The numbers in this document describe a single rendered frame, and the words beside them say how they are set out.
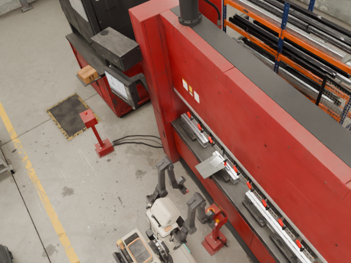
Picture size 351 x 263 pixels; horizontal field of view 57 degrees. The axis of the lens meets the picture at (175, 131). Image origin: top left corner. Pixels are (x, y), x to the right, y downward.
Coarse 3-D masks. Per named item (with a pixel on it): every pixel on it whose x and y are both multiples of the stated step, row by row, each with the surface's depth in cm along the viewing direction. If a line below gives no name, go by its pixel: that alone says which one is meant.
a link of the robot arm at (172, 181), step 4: (172, 164) 266; (168, 168) 270; (172, 168) 270; (168, 172) 278; (172, 172) 280; (168, 176) 286; (172, 176) 285; (172, 180) 289; (172, 184) 293; (176, 184) 296
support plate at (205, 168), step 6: (216, 156) 339; (204, 162) 336; (222, 162) 333; (198, 168) 332; (204, 168) 331; (210, 168) 330; (216, 168) 330; (222, 168) 329; (204, 174) 327; (210, 174) 326
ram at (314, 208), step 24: (168, 48) 309; (192, 72) 283; (216, 96) 262; (216, 120) 286; (240, 120) 243; (240, 144) 264; (264, 144) 227; (264, 168) 245; (288, 168) 213; (288, 192) 229; (312, 192) 200; (288, 216) 247; (312, 216) 214; (336, 216) 189; (312, 240) 231; (336, 240) 202
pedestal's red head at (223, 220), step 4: (208, 208) 327; (216, 208) 326; (216, 212) 324; (220, 212) 329; (216, 216) 327; (220, 216) 324; (220, 220) 323; (224, 220) 321; (220, 224) 322; (216, 228) 321
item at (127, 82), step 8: (104, 72) 359; (112, 72) 348; (120, 72) 351; (120, 80) 339; (128, 80) 341; (112, 88) 374; (128, 88) 336; (136, 88) 348; (120, 96) 370; (128, 96) 349; (136, 96) 355; (136, 104) 357
